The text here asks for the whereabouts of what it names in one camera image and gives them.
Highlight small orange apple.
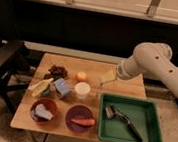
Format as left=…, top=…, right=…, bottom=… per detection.
left=76, top=71, right=87, bottom=82

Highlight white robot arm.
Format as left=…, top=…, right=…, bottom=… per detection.
left=100, top=42, right=178, bottom=98

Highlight white paper cup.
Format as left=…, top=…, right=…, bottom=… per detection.
left=74, top=82, right=91, bottom=100

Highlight green plastic tray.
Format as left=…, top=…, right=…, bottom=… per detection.
left=97, top=93, right=163, bottom=142

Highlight purple bowl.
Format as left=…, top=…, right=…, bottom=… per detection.
left=65, top=105, right=96, bottom=133

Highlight orange carrot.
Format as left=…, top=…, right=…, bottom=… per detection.
left=71, top=118, right=96, bottom=127

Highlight blue box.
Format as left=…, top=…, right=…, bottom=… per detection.
left=54, top=78, right=70, bottom=99

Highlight dark grapes bunch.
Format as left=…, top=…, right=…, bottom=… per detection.
left=44, top=65, right=68, bottom=80

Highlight red bowl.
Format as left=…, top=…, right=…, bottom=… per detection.
left=30, top=98, right=57, bottom=124

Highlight yellow banana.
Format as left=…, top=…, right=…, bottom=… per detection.
left=29, top=78, right=54, bottom=97

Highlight blue grey cloth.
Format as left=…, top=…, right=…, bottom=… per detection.
left=34, top=103, right=53, bottom=120

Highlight black chair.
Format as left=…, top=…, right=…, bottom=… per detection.
left=0, top=39, right=30, bottom=114

